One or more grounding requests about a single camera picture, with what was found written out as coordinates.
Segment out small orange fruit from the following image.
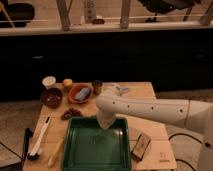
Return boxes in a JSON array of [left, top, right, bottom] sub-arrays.
[[62, 79, 73, 90]]

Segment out black tongs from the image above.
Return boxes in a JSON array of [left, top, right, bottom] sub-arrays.
[[20, 128, 33, 171]]

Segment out green square tray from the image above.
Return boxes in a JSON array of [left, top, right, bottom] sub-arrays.
[[61, 117, 132, 171]]

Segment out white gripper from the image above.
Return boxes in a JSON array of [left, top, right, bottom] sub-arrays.
[[97, 110, 116, 129]]

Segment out brown rectangular box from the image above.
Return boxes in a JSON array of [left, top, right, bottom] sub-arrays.
[[131, 134, 151, 161]]

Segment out dark brown bowl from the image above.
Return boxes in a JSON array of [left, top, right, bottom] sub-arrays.
[[40, 88, 63, 109]]

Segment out pale yellow stick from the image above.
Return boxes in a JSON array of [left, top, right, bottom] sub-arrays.
[[47, 138, 64, 167]]

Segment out grey folded cloth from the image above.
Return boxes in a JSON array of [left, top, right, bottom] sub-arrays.
[[116, 86, 129, 94]]

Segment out blue sponge block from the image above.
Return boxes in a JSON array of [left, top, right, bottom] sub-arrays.
[[75, 88, 90, 101]]

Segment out dark metal cup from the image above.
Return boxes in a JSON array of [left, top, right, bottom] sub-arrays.
[[92, 80, 103, 95]]

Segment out black left chair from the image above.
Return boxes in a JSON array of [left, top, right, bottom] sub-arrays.
[[0, 0, 35, 28]]

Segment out orange clay bowl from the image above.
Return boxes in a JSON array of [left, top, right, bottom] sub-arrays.
[[68, 84, 92, 104]]

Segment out white lidded cup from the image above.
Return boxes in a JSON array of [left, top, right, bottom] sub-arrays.
[[42, 76, 56, 89]]

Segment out silver metal fork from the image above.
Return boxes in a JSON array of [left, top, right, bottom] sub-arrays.
[[91, 135, 97, 144]]

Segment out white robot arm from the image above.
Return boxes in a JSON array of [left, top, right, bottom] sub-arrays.
[[96, 88, 213, 171]]

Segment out black office chair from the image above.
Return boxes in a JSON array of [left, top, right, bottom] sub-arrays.
[[138, 0, 201, 23]]

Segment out black floor cable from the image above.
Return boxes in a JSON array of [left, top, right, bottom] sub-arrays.
[[168, 132, 204, 171]]

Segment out brown dried food pile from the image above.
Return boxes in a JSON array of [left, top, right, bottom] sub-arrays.
[[61, 108, 82, 120]]

